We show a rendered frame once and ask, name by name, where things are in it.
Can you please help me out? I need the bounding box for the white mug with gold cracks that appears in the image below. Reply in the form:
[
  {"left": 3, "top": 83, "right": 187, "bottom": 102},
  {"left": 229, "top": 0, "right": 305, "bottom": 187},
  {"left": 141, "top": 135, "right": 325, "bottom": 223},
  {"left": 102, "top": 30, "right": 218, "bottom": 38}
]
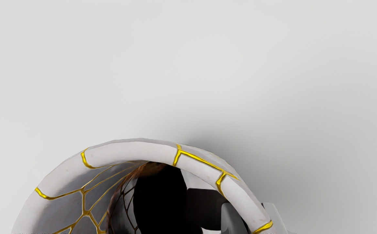
[{"left": 11, "top": 138, "right": 277, "bottom": 234}]

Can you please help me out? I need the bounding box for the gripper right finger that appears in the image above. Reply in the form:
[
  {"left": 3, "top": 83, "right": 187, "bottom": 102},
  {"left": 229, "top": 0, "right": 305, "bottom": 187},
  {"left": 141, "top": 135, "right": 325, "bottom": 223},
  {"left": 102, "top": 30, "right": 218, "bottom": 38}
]
[{"left": 261, "top": 203, "right": 289, "bottom": 234}]

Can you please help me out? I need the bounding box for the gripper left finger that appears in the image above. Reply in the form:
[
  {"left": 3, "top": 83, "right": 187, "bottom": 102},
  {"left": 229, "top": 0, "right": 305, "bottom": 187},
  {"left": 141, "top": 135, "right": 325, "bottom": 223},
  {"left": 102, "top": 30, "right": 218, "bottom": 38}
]
[{"left": 186, "top": 188, "right": 251, "bottom": 234}]

